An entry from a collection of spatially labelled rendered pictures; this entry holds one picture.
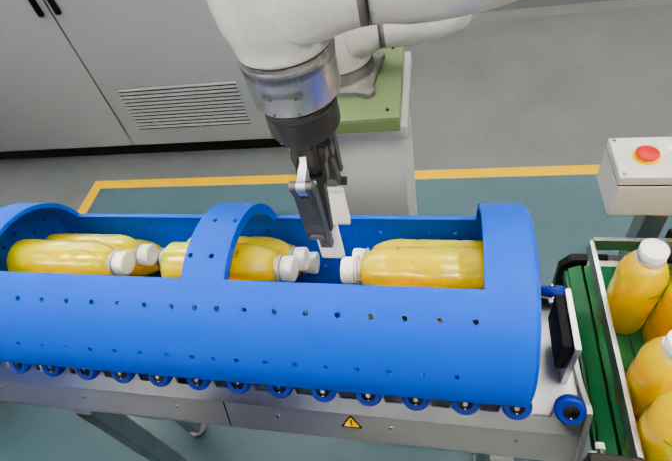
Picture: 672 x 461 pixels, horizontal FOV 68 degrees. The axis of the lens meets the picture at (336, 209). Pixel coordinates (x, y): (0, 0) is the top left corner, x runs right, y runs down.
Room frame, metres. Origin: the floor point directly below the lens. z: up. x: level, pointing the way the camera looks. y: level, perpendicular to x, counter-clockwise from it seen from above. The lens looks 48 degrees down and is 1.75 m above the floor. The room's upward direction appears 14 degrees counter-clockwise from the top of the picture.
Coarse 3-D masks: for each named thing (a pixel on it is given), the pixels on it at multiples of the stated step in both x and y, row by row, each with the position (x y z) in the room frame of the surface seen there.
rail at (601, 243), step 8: (600, 240) 0.47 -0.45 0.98; (608, 240) 0.47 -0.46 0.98; (616, 240) 0.47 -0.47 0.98; (624, 240) 0.46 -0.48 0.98; (632, 240) 0.46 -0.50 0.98; (640, 240) 0.45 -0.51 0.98; (664, 240) 0.44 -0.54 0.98; (600, 248) 0.47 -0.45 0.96; (608, 248) 0.47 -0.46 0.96; (616, 248) 0.46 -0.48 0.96; (624, 248) 0.46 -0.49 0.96; (632, 248) 0.45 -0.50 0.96
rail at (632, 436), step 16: (592, 256) 0.45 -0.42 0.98; (592, 272) 0.43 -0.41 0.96; (608, 304) 0.35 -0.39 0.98; (608, 320) 0.33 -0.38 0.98; (608, 336) 0.31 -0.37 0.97; (608, 352) 0.29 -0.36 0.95; (624, 384) 0.23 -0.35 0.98; (624, 400) 0.21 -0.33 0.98; (624, 416) 0.19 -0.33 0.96; (640, 448) 0.14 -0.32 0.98
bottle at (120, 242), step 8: (96, 240) 0.63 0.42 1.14; (104, 240) 0.62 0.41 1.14; (112, 240) 0.62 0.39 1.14; (120, 240) 0.62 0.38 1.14; (128, 240) 0.62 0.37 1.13; (136, 240) 0.62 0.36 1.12; (120, 248) 0.60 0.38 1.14; (128, 248) 0.60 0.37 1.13; (136, 248) 0.60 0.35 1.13; (136, 256) 0.59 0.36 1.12; (136, 264) 0.58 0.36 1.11
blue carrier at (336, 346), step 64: (0, 256) 0.62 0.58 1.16; (192, 256) 0.46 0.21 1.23; (320, 256) 0.56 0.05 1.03; (512, 256) 0.33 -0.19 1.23; (0, 320) 0.48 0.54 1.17; (64, 320) 0.45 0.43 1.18; (128, 320) 0.41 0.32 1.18; (192, 320) 0.38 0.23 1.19; (256, 320) 0.36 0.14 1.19; (320, 320) 0.33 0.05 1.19; (384, 320) 0.31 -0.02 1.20; (448, 320) 0.28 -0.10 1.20; (512, 320) 0.26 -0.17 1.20; (320, 384) 0.30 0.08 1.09; (384, 384) 0.27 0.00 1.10; (448, 384) 0.24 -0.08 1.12; (512, 384) 0.22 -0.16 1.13
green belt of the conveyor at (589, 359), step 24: (576, 288) 0.44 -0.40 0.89; (576, 312) 0.39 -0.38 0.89; (600, 336) 0.34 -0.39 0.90; (624, 336) 0.33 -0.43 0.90; (600, 360) 0.30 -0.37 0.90; (624, 360) 0.29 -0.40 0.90; (600, 384) 0.26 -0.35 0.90; (600, 408) 0.23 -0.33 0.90; (600, 432) 0.20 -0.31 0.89; (624, 432) 0.19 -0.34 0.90
